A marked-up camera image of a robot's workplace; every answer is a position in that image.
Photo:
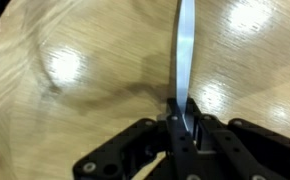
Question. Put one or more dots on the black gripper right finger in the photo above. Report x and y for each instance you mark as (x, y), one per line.
(238, 146)

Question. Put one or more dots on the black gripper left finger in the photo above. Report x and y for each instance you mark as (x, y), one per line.
(181, 146)

